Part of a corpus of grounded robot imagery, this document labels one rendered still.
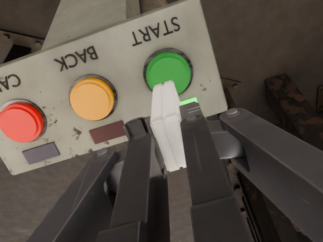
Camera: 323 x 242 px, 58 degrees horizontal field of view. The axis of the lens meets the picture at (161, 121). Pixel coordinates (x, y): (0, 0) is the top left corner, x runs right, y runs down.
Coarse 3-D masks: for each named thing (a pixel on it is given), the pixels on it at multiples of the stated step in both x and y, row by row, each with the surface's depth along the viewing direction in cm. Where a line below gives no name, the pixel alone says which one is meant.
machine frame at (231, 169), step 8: (320, 112) 118; (224, 160) 123; (232, 168) 126; (232, 176) 130; (240, 176) 124; (232, 184) 134; (240, 184) 122; (240, 192) 139; (240, 200) 144; (248, 200) 116; (240, 208) 149; (248, 208) 114; (248, 216) 132; (248, 224) 151; (256, 224) 108; (256, 232) 126; (296, 232) 89; (256, 240) 126; (264, 240) 103; (304, 240) 87
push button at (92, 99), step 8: (88, 80) 26; (96, 80) 26; (80, 88) 26; (88, 88) 26; (96, 88) 26; (104, 88) 27; (72, 96) 27; (80, 96) 27; (88, 96) 27; (96, 96) 27; (104, 96) 27; (112, 96) 27; (72, 104) 27; (80, 104) 27; (88, 104) 27; (96, 104) 27; (104, 104) 27; (112, 104) 27; (80, 112) 27; (88, 112) 27; (96, 112) 27; (104, 112) 27
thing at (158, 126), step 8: (160, 88) 19; (152, 96) 19; (160, 96) 18; (152, 104) 17; (160, 104) 16; (152, 112) 16; (160, 112) 15; (152, 120) 15; (160, 120) 14; (152, 128) 14; (160, 128) 14; (160, 136) 14; (168, 136) 15; (160, 144) 15; (168, 144) 15; (168, 152) 15; (168, 160) 15; (176, 160) 15; (168, 168) 15; (176, 168) 15
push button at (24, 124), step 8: (16, 104) 27; (24, 104) 28; (0, 112) 28; (8, 112) 27; (16, 112) 27; (24, 112) 27; (32, 112) 28; (0, 120) 28; (8, 120) 28; (16, 120) 28; (24, 120) 28; (32, 120) 27; (40, 120) 28; (0, 128) 28; (8, 128) 28; (16, 128) 28; (24, 128) 28; (32, 128) 28; (40, 128) 28; (8, 136) 28; (16, 136) 28; (24, 136) 28; (32, 136) 28
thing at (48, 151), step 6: (48, 144) 30; (54, 144) 30; (30, 150) 30; (36, 150) 30; (42, 150) 30; (48, 150) 30; (54, 150) 30; (24, 156) 30; (30, 156) 30; (36, 156) 30; (42, 156) 30; (48, 156) 30; (54, 156) 30; (30, 162) 30
